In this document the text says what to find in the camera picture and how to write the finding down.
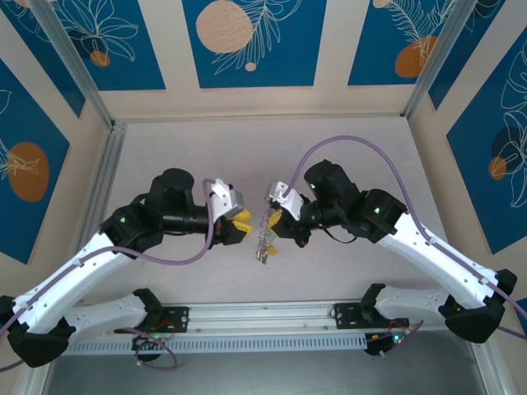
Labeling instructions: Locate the slotted grey cable duct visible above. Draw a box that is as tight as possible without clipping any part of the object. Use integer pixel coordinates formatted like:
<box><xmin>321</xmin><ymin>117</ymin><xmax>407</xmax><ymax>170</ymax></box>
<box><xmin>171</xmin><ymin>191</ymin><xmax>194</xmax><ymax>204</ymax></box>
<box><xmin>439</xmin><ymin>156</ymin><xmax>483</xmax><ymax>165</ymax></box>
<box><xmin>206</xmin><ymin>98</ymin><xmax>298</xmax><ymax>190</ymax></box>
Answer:
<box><xmin>63</xmin><ymin>332</ymin><xmax>370</xmax><ymax>356</ymax></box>

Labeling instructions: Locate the electronics board with wires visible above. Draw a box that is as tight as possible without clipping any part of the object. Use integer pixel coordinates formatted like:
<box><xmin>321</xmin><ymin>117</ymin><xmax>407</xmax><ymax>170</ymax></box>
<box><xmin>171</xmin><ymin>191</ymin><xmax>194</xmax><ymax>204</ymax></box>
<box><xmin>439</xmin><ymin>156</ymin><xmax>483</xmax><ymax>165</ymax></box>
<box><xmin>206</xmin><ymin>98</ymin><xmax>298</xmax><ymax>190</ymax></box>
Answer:
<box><xmin>365</xmin><ymin>327</ymin><xmax>413</xmax><ymax>358</ymax></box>
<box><xmin>130</xmin><ymin>332</ymin><xmax>166</xmax><ymax>363</ymax></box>

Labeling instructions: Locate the black mounting plate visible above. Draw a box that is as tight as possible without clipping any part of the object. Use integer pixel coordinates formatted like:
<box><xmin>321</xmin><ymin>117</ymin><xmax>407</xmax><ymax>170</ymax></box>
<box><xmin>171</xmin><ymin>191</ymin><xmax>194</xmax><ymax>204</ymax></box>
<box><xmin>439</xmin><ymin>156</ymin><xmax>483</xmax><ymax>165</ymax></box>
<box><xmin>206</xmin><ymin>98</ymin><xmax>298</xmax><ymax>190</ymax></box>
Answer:
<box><xmin>332</xmin><ymin>302</ymin><xmax>366</xmax><ymax>330</ymax></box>
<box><xmin>154</xmin><ymin>304</ymin><xmax>191</xmax><ymax>335</ymax></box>

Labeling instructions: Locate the aluminium frame rail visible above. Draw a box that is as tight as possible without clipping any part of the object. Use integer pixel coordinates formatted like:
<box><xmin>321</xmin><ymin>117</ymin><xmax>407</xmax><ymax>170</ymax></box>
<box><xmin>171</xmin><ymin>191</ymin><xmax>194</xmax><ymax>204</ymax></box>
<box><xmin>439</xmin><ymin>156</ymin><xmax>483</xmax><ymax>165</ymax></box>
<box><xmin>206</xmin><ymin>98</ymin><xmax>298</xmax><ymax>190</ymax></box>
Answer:
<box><xmin>82</xmin><ymin>121</ymin><xmax>128</xmax><ymax>235</ymax></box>

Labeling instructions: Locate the blue floral wall panel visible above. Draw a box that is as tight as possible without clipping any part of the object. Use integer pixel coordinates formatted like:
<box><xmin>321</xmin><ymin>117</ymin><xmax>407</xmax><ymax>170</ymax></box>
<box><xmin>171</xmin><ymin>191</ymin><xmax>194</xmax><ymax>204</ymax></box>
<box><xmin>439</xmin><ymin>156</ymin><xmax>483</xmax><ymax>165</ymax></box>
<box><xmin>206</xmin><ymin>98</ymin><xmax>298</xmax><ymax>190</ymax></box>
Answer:
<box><xmin>427</xmin><ymin>0</ymin><xmax>527</xmax><ymax>111</ymax></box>
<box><xmin>347</xmin><ymin>0</ymin><xmax>473</xmax><ymax>87</ymax></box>
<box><xmin>51</xmin><ymin>0</ymin><xmax>167</xmax><ymax>92</ymax></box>
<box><xmin>446</xmin><ymin>35</ymin><xmax>527</xmax><ymax>255</ymax></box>
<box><xmin>182</xmin><ymin>0</ymin><xmax>329</xmax><ymax>90</ymax></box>
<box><xmin>0</xmin><ymin>0</ymin><xmax>86</xmax><ymax>119</ymax></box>
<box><xmin>0</xmin><ymin>57</ymin><xmax>72</xmax><ymax>265</ymax></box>

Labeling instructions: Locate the chain of silver keyrings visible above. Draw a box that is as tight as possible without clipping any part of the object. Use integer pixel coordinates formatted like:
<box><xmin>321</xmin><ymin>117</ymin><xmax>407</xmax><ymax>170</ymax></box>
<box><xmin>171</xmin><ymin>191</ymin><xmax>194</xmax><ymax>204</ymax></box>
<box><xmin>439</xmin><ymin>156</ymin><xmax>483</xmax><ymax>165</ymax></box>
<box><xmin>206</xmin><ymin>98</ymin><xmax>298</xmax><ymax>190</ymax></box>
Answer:
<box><xmin>253</xmin><ymin>205</ymin><xmax>282</xmax><ymax>267</ymax></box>

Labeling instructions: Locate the aluminium frame post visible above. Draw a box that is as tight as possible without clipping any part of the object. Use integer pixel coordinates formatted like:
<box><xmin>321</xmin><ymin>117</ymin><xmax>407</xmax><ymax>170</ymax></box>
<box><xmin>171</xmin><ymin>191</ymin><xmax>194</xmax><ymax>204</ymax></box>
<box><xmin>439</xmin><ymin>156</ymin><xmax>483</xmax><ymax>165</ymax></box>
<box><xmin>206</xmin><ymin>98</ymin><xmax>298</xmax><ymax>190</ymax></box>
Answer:
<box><xmin>28</xmin><ymin>0</ymin><xmax>116</xmax><ymax>128</ymax></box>
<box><xmin>403</xmin><ymin>0</ymin><xmax>481</xmax><ymax>119</ymax></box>
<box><xmin>471</xmin><ymin>343</ymin><xmax>501</xmax><ymax>395</ymax></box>

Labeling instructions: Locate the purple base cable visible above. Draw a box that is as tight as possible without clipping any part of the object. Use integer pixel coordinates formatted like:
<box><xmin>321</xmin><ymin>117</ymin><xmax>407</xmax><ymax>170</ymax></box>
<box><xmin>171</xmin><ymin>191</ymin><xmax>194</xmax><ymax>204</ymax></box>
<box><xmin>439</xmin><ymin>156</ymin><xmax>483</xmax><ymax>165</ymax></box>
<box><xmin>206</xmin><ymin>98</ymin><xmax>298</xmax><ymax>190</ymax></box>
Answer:
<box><xmin>368</xmin><ymin>320</ymin><xmax>425</xmax><ymax>360</ymax></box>
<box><xmin>123</xmin><ymin>328</ymin><xmax>179</xmax><ymax>370</ymax></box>

